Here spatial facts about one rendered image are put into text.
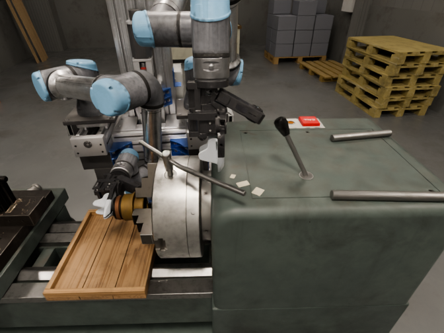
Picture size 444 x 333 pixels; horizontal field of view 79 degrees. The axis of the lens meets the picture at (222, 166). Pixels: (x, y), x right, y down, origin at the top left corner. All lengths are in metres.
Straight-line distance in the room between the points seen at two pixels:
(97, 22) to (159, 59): 8.45
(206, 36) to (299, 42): 6.87
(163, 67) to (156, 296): 1.04
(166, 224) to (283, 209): 0.31
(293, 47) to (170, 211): 6.87
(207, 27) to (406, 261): 0.73
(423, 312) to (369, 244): 1.50
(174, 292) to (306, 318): 0.42
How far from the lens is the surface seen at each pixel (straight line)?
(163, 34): 0.67
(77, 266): 1.07
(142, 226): 0.81
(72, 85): 1.13
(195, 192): 0.72
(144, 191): 0.87
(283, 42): 7.24
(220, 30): 0.56
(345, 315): 1.03
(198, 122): 0.58
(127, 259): 1.02
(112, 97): 0.90
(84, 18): 9.94
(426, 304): 2.29
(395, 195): 0.72
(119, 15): 1.44
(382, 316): 1.09
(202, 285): 0.94
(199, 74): 0.57
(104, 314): 1.10
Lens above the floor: 1.66
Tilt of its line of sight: 34 degrees down
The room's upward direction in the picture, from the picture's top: straight up
